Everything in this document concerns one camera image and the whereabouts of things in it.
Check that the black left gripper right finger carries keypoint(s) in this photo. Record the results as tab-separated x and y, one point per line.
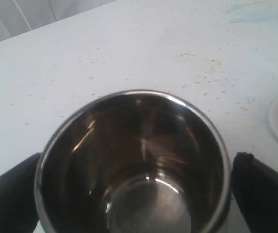
255	188

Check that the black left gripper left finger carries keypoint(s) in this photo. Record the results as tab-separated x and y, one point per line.
18	212

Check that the stainless steel cup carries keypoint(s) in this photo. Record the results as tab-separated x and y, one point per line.
137	161

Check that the white backdrop curtain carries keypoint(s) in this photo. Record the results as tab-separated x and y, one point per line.
20	16

